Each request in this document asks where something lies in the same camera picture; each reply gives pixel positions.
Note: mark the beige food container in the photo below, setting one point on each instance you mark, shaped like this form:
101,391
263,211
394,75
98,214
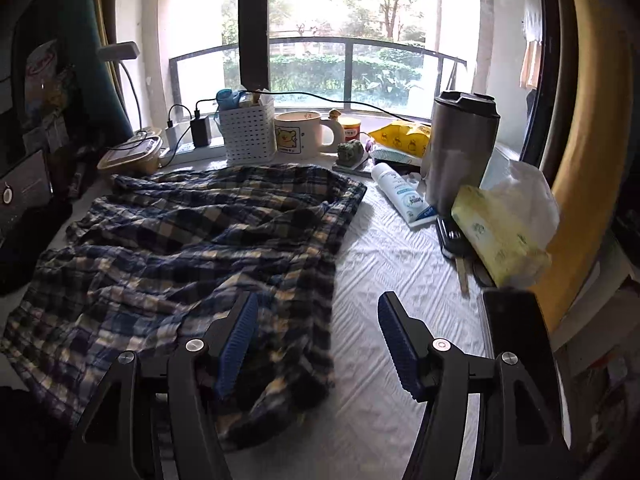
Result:
130,160

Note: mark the yellow curtain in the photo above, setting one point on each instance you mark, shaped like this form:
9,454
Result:
590,110

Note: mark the white desk lamp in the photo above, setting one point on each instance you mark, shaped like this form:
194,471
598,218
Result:
117,51

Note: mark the printed snack packet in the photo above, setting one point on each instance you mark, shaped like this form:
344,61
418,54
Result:
47,80

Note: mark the black charger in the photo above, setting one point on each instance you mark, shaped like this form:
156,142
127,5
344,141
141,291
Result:
201,131

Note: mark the blue plaid pants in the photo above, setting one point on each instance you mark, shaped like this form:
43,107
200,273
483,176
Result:
175,240

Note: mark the white charger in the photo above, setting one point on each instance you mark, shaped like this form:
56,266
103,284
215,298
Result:
172,137

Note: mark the yellow tissue pack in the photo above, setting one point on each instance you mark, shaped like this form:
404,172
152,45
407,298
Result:
495,235

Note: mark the blue bottle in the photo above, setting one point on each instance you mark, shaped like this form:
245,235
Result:
225,99

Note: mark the white plastic bag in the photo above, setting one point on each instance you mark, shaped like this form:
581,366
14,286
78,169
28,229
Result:
525,195

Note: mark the wooden sticks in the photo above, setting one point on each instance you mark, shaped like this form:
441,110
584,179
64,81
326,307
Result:
463,275

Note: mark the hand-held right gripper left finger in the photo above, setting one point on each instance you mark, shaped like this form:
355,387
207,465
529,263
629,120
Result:
240,340

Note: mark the white lotion tube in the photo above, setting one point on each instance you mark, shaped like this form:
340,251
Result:
400,192

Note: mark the dark laptop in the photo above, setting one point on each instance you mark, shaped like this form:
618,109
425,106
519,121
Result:
25,185

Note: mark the small red yellow can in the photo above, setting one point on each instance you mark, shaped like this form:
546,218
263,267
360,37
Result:
350,130

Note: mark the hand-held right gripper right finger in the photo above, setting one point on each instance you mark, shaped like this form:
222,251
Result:
397,340

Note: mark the balcony railing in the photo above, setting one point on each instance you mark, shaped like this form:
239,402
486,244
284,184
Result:
350,42

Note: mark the black remote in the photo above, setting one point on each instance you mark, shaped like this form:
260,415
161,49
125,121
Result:
450,240

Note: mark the small green figurine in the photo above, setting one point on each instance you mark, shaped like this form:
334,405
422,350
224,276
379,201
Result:
350,151

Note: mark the hanging garment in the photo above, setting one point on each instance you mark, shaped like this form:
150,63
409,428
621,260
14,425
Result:
531,35

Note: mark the blue white packet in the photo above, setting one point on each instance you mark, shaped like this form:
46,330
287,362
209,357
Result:
395,155

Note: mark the white perforated basket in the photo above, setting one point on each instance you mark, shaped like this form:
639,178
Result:
247,132

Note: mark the white textured tablecloth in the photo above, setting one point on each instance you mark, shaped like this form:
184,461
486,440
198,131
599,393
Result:
390,270

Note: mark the teal rolled mat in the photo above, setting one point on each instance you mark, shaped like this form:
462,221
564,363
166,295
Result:
100,85

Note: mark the white power strip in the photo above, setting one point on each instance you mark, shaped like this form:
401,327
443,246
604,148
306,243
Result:
187,152

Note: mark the cream mug with duck print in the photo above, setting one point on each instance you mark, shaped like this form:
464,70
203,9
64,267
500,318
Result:
300,135

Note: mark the yellow wet wipes packet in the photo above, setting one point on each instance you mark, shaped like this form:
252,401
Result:
400,136

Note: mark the steel travel tumbler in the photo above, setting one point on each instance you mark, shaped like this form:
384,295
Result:
460,160

